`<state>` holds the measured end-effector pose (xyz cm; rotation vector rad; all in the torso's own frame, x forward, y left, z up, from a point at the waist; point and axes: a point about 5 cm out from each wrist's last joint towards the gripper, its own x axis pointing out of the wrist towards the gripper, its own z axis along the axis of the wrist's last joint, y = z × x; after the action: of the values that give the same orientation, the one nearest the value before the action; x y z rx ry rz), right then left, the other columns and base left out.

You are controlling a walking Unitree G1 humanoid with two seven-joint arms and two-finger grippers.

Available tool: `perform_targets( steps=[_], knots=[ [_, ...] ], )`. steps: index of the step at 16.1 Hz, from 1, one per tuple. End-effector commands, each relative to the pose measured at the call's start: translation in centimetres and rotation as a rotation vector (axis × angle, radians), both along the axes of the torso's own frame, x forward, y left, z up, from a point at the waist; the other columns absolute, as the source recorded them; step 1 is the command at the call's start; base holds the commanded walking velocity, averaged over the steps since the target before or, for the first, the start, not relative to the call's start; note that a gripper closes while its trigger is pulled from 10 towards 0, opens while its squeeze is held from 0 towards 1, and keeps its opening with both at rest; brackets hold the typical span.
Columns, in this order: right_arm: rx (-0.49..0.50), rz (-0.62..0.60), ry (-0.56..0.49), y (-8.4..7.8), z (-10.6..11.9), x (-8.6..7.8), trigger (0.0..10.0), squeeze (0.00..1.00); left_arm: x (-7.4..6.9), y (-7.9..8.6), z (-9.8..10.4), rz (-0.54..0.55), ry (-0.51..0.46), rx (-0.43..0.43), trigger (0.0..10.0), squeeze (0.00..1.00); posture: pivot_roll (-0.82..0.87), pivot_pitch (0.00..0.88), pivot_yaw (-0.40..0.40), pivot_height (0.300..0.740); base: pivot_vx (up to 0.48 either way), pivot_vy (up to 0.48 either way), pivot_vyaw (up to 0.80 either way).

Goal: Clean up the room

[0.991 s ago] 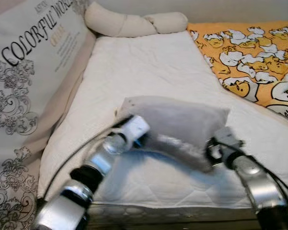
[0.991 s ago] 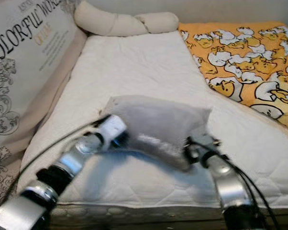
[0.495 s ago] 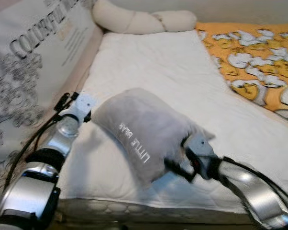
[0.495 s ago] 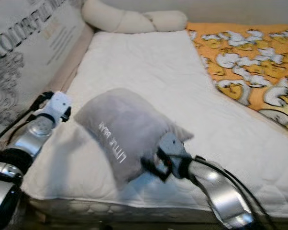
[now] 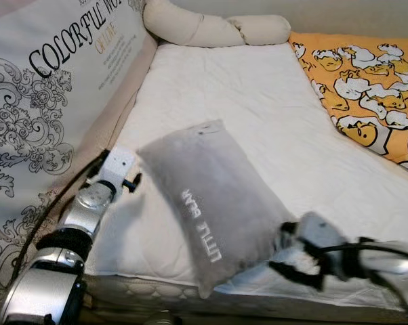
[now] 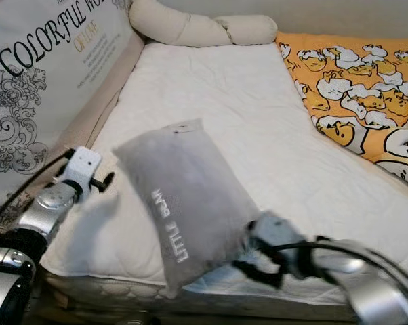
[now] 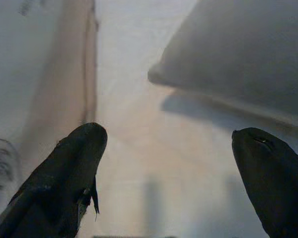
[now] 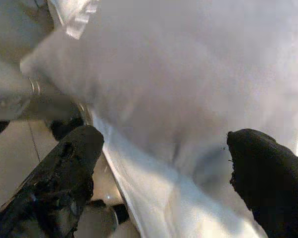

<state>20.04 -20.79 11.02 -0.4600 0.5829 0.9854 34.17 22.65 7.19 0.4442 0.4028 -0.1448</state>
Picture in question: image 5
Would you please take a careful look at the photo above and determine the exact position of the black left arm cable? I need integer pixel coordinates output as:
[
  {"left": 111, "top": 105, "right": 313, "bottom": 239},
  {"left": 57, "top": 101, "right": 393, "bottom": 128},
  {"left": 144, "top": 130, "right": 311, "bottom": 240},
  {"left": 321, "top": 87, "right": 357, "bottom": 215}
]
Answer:
[{"left": 11, "top": 154, "right": 110, "bottom": 285}]

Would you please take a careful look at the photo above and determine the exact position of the beige long bolster pillow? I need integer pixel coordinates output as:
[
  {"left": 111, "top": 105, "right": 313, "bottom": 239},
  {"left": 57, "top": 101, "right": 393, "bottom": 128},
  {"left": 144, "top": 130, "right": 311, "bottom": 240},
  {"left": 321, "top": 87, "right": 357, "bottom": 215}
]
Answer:
[{"left": 142, "top": 0, "right": 292, "bottom": 49}]

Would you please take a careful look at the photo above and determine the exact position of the white quilted mattress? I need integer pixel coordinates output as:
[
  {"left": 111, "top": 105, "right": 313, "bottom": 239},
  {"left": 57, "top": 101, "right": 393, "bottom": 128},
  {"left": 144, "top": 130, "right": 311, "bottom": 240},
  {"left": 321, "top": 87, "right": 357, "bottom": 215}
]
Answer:
[{"left": 82, "top": 42, "right": 408, "bottom": 319}]

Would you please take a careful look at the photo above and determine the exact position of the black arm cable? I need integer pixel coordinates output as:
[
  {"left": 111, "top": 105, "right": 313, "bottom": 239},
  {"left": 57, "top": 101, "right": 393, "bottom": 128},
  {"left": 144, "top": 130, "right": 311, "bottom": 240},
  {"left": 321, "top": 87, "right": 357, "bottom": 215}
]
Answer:
[
  {"left": 11, "top": 154, "right": 110, "bottom": 285},
  {"left": 306, "top": 237, "right": 408, "bottom": 324}
]

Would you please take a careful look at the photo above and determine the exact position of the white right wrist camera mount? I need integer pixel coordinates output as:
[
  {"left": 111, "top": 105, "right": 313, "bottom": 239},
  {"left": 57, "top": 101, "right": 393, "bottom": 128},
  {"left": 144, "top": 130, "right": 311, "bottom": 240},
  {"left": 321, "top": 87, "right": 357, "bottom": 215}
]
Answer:
[{"left": 295, "top": 212, "right": 350, "bottom": 275}]

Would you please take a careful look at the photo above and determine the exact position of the yellow cartoon print blanket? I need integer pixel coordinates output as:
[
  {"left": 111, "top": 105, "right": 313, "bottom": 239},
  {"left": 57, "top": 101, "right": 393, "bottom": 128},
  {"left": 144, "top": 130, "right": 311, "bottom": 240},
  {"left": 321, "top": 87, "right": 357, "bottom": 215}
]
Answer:
[{"left": 288, "top": 32, "right": 408, "bottom": 175}]

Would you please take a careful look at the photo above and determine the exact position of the grey plush pillow with lettering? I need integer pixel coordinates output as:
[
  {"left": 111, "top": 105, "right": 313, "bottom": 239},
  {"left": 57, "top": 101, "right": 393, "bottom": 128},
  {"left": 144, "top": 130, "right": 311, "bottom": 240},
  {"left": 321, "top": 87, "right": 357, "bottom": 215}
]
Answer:
[{"left": 136, "top": 120, "right": 300, "bottom": 299}]

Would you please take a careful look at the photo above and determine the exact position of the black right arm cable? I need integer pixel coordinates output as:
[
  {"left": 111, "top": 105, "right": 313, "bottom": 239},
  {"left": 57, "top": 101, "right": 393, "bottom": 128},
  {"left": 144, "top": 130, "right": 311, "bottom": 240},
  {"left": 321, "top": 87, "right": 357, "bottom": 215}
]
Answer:
[{"left": 306, "top": 237, "right": 408, "bottom": 324}]

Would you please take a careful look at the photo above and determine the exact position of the beige bed frame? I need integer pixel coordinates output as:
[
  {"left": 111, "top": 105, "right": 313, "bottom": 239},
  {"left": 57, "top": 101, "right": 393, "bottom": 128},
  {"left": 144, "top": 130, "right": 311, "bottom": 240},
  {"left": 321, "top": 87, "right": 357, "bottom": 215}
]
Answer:
[{"left": 45, "top": 34, "right": 159, "bottom": 197}]

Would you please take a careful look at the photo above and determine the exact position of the grey printed headboard cushion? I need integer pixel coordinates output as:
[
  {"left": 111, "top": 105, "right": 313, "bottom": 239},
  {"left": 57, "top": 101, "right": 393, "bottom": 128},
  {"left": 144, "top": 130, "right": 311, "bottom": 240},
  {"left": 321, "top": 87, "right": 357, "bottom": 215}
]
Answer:
[{"left": 0, "top": 0, "right": 147, "bottom": 305}]

